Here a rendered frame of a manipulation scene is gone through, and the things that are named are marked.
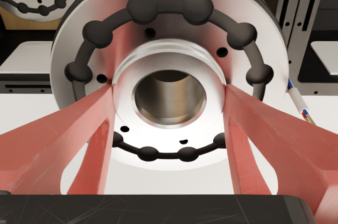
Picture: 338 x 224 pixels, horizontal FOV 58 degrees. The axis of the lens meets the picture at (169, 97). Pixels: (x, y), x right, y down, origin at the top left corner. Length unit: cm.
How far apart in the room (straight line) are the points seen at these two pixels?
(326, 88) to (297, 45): 5
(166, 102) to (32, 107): 51
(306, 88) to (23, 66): 26
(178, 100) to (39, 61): 19
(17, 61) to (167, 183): 51
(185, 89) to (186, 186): 61
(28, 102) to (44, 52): 32
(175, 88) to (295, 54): 13
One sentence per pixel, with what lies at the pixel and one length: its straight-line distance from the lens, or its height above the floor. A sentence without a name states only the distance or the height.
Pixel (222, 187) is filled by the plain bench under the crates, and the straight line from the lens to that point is 77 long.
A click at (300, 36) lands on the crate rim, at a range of 26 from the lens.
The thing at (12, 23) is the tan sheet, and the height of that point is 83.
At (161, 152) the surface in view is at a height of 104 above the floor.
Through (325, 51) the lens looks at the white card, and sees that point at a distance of 34.
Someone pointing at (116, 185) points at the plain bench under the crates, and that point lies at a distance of 78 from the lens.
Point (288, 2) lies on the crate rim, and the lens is 24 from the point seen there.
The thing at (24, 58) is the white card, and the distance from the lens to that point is 33.
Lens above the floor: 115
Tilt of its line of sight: 52 degrees down
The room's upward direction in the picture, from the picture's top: 177 degrees counter-clockwise
